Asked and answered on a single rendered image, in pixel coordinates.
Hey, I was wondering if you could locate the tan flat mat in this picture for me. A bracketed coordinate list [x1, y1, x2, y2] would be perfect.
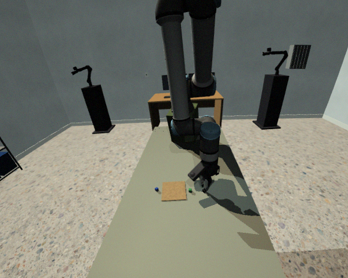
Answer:
[161, 181, 186, 201]

